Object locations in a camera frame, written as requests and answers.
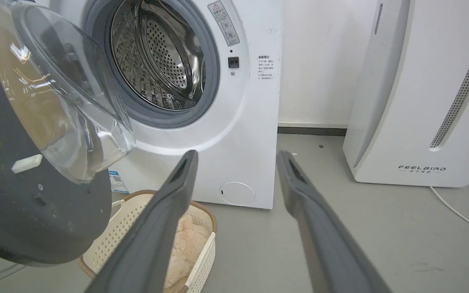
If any round washing machine door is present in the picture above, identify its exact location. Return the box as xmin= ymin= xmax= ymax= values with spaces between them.
xmin=0 ymin=0 xmax=136 ymax=267

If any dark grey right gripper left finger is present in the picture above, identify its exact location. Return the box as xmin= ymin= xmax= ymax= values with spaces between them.
xmin=85 ymin=150 xmax=199 ymax=293

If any cream fluffy plush cloth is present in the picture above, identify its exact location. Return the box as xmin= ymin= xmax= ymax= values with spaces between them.
xmin=164 ymin=212 xmax=211 ymax=290

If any white perforated laundry basket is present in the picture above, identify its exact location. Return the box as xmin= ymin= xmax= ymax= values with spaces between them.
xmin=77 ymin=190 xmax=218 ymax=293

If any white front-load washing machine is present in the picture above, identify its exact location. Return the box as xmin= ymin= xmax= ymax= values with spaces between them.
xmin=35 ymin=0 xmax=285 ymax=210

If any white air purifier appliance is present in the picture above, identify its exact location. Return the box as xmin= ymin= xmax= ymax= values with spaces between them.
xmin=343 ymin=0 xmax=469 ymax=188

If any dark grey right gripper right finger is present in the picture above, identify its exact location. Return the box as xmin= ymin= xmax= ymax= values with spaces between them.
xmin=276 ymin=150 xmax=392 ymax=293

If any white power cable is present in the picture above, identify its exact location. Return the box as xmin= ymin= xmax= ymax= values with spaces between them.
xmin=429 ymin=160 xmax=469 ymax=237

